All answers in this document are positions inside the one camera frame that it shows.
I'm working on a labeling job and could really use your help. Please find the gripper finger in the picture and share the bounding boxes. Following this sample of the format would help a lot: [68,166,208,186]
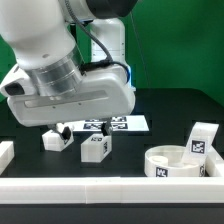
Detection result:
[101,118,113,136]
[48,123,71,140]

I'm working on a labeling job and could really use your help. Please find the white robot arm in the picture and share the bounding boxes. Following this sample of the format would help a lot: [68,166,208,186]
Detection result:
[0,0,138,129]

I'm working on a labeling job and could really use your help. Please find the white marker sheet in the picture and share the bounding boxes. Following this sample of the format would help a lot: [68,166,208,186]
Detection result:
[70,115,149,132]

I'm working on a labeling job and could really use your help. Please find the white U-shaped fence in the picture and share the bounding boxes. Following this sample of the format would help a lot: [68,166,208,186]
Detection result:
[0,139,224,205]

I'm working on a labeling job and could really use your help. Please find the white round stool seat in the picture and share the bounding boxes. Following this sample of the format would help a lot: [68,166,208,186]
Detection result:
[144,145,205,177]

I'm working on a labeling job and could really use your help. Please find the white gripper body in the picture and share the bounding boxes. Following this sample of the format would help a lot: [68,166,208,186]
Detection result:
[7,66,135,127]

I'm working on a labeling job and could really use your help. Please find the black cables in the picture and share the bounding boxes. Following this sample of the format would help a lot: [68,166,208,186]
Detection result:
[64,0,131,84]

